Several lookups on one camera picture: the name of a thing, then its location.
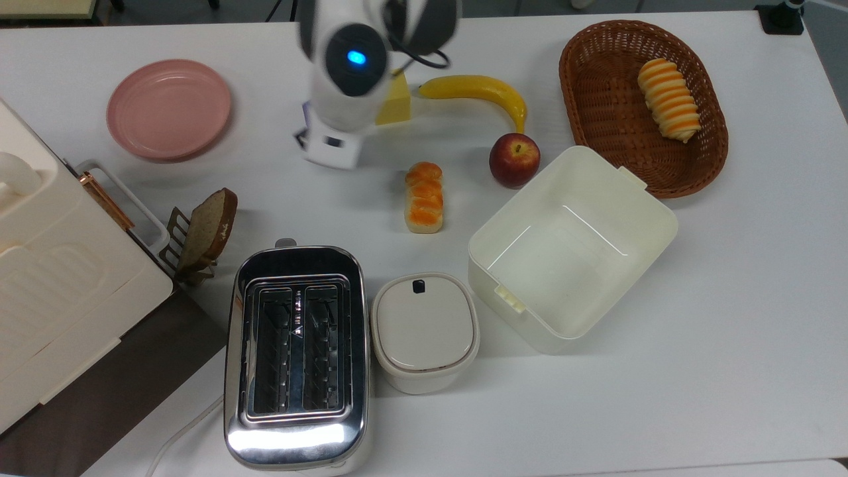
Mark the orange glazed bread roll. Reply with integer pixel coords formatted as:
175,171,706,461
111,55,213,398
404,161,445,235

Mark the brown wicker basket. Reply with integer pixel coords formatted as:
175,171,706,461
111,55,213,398
558,19,729,199

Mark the red apple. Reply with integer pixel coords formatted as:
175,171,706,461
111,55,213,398
489,132,541,189

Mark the chrome two-slot toaster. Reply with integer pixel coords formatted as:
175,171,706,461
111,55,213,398
223,238,372,475

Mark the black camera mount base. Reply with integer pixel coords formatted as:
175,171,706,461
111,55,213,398
755,0,806,36

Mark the pink plate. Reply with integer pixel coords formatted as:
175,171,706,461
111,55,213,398
106,59,233,162

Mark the yellow banana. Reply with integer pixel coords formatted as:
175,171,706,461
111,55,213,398
418,75,528,134

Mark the white toaster power cable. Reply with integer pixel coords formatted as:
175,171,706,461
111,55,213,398
144,395,226,477

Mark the orange striped spiral bread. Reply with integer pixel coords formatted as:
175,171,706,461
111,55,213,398
637,58,702,144

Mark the yellow foam cube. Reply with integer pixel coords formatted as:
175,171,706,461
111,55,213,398
375,69,413,127

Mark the cream bread box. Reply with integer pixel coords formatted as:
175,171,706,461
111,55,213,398
0,98,175,435

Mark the brown bread slice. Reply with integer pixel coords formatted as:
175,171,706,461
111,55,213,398
178,187,239,271

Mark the white lidded container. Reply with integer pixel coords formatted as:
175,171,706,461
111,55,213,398
370,272,481,396

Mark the bronze toast rack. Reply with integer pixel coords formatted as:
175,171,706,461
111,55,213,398
161,207,218,287

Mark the white plastic open bin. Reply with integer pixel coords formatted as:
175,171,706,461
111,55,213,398
468,145,680,355

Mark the beige side table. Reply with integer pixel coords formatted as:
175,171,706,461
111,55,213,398
0,0,99,21

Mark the dark robot gripper body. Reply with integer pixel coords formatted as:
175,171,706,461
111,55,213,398
295,117,367,171

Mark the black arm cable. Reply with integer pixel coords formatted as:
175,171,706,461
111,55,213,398
383,0,452,71

